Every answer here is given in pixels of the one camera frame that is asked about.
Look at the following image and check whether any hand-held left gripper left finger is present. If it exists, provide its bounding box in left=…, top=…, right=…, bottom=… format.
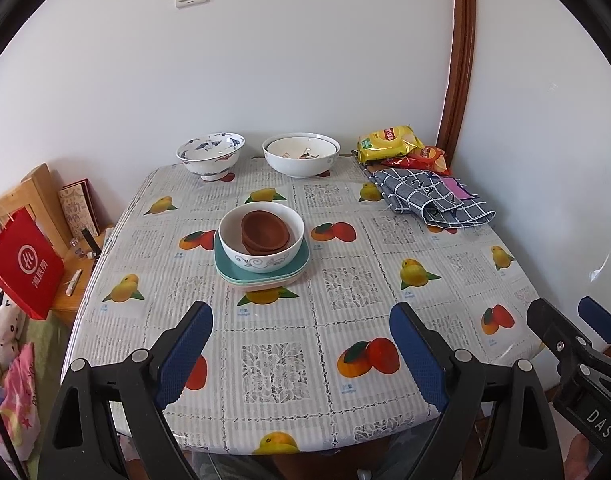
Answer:
left=38, top=301, right=214, bottom=480

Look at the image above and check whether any brown wooden door frame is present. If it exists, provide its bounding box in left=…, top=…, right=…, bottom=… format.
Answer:
left=435, top=0, right=476, bottom=173

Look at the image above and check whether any fruit print tablecloth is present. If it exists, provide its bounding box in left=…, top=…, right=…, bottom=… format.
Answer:
left=60, top=157, right=549, bottom=456

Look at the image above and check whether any light wooden chair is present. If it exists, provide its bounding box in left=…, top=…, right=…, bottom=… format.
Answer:
left=0, top=162, right=116, bottom=326

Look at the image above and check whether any pink star print cloth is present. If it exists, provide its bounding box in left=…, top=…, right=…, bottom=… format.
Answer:
left=0, top=342, right=42, bottom=461

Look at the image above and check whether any red paper bag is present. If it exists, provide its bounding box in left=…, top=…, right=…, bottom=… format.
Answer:
left=0, top=208, right=66, bottom=321

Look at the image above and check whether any yellow snack bag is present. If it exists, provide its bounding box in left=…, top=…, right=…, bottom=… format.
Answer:
left=356, top=126, right=423, bottom=165

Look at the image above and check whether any small brown bowl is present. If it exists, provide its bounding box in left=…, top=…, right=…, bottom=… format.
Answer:
left=242, top=232, right=291, bottom=256
left=241, top=210, right=291, bottom=243

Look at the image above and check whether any patterned book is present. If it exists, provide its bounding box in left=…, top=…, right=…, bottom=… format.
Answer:
left=58, top=178, right=100, bottom=243

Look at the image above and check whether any teal square plate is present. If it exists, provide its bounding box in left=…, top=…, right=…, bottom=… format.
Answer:
left=214, top=230, right=312, bottom=281

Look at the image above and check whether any large white bowl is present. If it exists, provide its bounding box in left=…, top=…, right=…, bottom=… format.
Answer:
left=262, top=133, right=341, bottom=179

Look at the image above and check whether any green square plate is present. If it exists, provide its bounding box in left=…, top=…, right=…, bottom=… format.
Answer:
left=216, top=266, right=309, bottom=286

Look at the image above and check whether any white bowl with grey swirls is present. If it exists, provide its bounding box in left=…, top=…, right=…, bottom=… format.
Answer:
left=219, top=202, right=306, bottom=274

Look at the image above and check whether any blue crane pattern bowl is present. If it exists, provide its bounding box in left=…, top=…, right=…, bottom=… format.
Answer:
left=176, top=132, right=246, bottom=182

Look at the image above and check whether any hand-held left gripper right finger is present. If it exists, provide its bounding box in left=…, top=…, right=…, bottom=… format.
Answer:
left=389, top=302, right=561, bottom=480

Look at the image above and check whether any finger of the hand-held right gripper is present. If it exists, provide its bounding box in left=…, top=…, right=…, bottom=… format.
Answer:
left=526, top=298, right=593, bottom=376
left=578, top=296, right=611, bottom=356

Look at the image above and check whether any pink square plate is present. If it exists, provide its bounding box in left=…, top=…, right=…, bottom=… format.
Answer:
left=228, top=277, right=301, bottom=291

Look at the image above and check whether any white bowl with red print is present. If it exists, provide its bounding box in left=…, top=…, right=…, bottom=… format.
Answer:
left=265, top=136, right=336, bottom=160

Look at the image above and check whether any grey checked cloth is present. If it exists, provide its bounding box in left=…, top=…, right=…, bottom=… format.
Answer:
left=364, top=167, right=497, bottom=230

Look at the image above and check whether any white spotted plush toy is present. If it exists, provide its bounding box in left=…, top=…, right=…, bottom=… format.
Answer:
left=0, top=280, right=26, bottom=368

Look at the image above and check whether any red snack bag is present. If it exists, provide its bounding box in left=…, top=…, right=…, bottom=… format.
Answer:
left=380, top=146, right=452, bottom=176

